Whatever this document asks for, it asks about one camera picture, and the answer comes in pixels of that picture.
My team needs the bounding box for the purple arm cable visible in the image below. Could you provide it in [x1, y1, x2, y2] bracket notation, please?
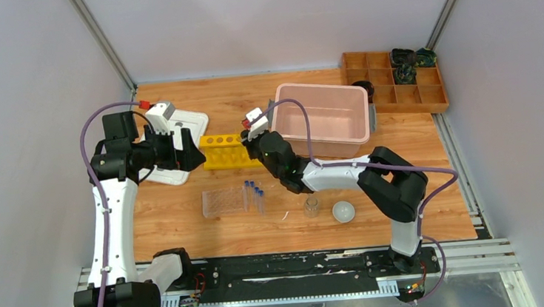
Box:
[247, 84, 471, 307]
[75, 98, 188, 307]

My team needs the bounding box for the white ceramic dish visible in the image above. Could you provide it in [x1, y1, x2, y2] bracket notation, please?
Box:
[332, 200, 355, 223]

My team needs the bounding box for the yellow test tube rack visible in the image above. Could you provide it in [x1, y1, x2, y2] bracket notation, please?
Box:
[198, 134, 262, 170]

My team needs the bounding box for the grey right bin clip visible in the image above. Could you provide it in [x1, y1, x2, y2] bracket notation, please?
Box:
[368, 103, 377, 134]

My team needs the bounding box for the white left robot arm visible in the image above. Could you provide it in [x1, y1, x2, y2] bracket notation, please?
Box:
[73, 102, 206, 307]

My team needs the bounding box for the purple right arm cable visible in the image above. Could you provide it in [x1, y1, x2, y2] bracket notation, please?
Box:
[247, 84, 471, 307]

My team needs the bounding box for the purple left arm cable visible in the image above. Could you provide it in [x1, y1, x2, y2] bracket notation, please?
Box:
[75, 98, 188, 307]

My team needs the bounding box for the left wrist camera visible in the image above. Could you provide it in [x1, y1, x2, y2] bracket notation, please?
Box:
[144, 101, 176, 135]

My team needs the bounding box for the blue capped tube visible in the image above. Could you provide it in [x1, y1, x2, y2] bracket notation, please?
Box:
[247, 181, 256, 207]
[252, 186, 261, 212]
[258, 190, 265, 215]
[242, 181, 251, 212]

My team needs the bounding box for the white plastic box lid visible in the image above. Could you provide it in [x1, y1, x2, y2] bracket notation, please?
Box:
[147, 109, 209, 186]

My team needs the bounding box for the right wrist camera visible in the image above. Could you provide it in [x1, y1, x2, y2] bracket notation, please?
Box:
[241, 107, 269, 141]

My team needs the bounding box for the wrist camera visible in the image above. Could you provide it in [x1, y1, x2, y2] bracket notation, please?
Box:
[241, 107, 269, 141]
[144, 101, 176, 135]

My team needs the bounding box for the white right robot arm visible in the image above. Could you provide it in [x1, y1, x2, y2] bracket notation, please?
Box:
[240, 130, 429, 274]

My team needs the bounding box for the wooden compartment organizer tray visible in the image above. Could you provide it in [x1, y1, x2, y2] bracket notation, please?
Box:
[340, 51, 450, 114]

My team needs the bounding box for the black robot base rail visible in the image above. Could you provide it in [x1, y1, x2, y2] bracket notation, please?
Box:
[161, 246, 447, 307]

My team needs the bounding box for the clear well plate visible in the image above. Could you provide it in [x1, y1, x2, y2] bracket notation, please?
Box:
[201, 186, 246, 219]

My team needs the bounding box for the small glass jar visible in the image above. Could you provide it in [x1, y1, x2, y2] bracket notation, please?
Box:
[303, 195, 320, 217]

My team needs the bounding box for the grey bin handle clip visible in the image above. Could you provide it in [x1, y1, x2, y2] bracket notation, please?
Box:
[266, 99, 275, 117]

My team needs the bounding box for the pink plastic storage bin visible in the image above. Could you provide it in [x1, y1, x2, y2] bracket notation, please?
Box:
[271, 83, 371, 158]

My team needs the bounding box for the black round object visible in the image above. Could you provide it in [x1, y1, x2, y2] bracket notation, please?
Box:
[352, 80, 375, 104]

